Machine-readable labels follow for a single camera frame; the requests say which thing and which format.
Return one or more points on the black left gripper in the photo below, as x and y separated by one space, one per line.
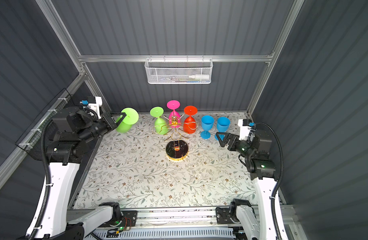
109 121

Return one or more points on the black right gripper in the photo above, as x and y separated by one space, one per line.
234 139

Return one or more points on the green wine glass front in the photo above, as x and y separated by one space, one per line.
131 117

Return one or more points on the green wine glass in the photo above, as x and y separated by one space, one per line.
160 124
131 117

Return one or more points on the blue wine glass front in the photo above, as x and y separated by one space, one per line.
223 124

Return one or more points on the blue wine glass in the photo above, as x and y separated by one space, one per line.
207 124
223 124

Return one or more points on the green wine glass back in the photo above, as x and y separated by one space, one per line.
160 124

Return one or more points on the magenta wine glass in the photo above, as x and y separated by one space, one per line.
174 116

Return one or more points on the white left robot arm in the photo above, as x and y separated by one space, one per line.
64 142

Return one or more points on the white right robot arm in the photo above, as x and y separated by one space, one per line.
254 153

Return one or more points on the red wine glass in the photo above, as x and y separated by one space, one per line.
190 124

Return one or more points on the gold wine glass rack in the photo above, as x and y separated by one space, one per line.
177 149

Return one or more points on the white marker in basket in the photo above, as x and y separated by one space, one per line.
200 77

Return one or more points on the white perforated vent cover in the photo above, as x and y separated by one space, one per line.
205 233

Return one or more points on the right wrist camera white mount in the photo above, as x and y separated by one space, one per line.
247 129

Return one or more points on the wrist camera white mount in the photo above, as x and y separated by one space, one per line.
247 129
92 105

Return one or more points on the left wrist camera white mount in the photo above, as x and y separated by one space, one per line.
92 105

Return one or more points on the white wire mesh basket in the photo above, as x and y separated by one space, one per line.
177 73

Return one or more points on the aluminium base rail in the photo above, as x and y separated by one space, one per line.
180 217

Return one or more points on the black wire basket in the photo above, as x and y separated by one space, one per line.
30 140

